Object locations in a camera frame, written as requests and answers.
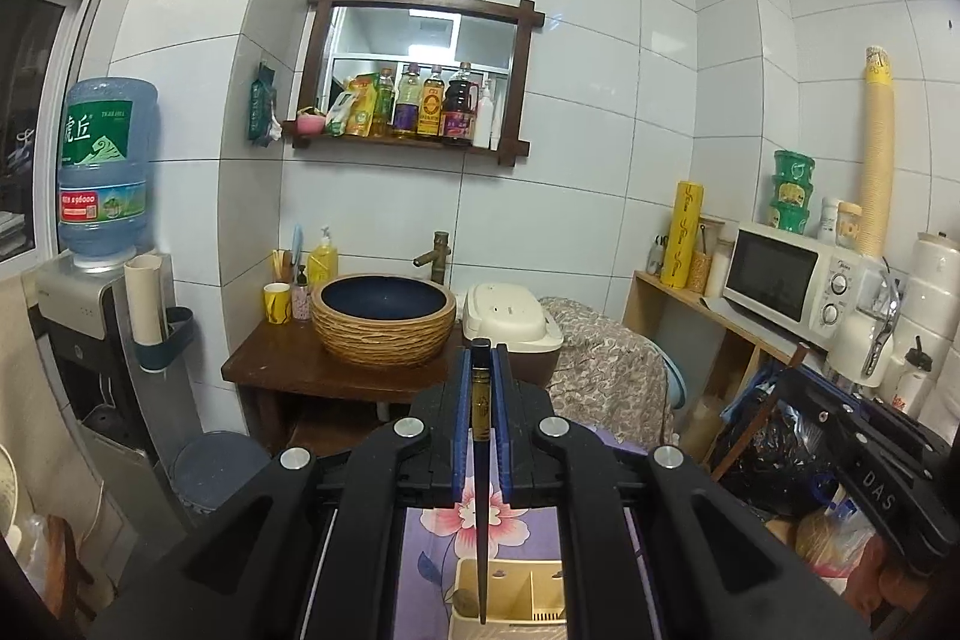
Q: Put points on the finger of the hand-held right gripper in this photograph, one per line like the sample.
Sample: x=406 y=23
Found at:
x=817 y=396

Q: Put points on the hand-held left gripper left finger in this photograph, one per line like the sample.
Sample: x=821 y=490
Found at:
x=459 y=430

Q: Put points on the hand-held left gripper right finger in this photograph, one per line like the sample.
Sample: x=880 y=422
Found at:
x=501 y=430

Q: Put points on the brown wooden chopstick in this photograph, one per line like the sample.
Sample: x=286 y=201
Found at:
x=784 y=385

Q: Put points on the black chopstick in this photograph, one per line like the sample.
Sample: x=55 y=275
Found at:
x=481 y=460

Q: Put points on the cream plastic utensil holder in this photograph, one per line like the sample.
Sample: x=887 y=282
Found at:
x=517 y=595

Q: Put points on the black plastic bag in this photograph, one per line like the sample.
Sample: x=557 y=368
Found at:
x=772 y=452

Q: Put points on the white bottle black lid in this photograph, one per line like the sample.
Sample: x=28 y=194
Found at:
x=911 y=385

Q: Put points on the white brown rice cooker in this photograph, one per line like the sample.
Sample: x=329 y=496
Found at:
x=502 y=317

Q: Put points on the floral patterned cloth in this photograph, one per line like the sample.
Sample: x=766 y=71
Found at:
x=607 y=370

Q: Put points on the woven pattern basin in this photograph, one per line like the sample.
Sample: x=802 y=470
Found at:
x=382 y=332

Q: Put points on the white microwave oven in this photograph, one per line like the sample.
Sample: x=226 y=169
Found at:
x=772 y=280

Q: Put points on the light blue plastic basin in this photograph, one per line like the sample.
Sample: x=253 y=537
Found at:
x=675 y=377

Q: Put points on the purple floral tablecloth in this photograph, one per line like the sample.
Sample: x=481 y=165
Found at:
x=435 y=580

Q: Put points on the stacks of white bowls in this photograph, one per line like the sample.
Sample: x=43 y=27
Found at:
x=934 y=280

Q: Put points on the glass storage jar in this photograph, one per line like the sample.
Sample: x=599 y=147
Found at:
x=705 y=269

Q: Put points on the yellow jar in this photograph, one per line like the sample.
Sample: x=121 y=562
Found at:
x=849 y=227

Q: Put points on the bronze faucet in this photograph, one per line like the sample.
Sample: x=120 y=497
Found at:
x=436 y=257

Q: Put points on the light wooden shelf unit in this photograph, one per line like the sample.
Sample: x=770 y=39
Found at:
x=660 y=317

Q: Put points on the white jar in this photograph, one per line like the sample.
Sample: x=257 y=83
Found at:
x=826 y=220

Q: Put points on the small pink pump bottle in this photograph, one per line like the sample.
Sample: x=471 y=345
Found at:
x=301 y=302

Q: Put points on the dark wooden washstand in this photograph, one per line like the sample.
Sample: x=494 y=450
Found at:
x=262 y=362

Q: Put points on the yellow wrapped roll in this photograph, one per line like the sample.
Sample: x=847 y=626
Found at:
x=681 y=235

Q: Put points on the yellow soap pump bottle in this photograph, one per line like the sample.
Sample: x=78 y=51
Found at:
x=323 y=265

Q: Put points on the yellow cup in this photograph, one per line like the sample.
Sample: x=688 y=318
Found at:
x=276 y=306

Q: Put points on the blue toothbrush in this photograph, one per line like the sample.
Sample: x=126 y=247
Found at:
x=298 y=250

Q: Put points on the grey trash can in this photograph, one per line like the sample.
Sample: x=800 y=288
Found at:
x=217 y=460

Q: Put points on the tall paper cup stack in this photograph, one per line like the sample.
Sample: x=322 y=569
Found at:
x=876 y=160

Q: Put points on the white squeeze bottle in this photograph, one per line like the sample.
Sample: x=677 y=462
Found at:
x=484 y=119

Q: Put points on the dark soy sauce bottle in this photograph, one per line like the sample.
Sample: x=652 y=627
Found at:
x=457 y=111

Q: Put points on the yellow label sauce bottle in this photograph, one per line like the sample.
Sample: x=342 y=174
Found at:
x=430 y=111

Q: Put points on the purple label bottle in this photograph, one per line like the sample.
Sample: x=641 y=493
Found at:
x=406 y=108

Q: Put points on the green oil bottle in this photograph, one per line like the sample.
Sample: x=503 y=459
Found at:
x=384 y=108

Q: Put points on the white green pouch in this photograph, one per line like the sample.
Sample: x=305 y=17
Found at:
x=339 y=119

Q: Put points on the yellow refill pouch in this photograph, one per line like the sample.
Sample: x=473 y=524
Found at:
x=364 y=104

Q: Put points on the pink bowl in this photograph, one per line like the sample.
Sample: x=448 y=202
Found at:
x=310 y=123

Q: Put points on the white paper cup tube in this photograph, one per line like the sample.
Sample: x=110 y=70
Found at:
x=145 y=295

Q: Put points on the green packet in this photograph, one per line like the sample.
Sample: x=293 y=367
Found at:
x=261 y=104

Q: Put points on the grey water dispenser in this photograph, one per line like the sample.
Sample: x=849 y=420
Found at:
x=75 y=310

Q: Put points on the wooden chair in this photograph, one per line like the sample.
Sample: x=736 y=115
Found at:
x=64 y=557

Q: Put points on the blue water jug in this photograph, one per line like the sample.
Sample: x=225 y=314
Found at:
x=105 y=160

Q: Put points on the teal wall cup holder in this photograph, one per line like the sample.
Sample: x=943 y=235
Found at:
x=169 y=347

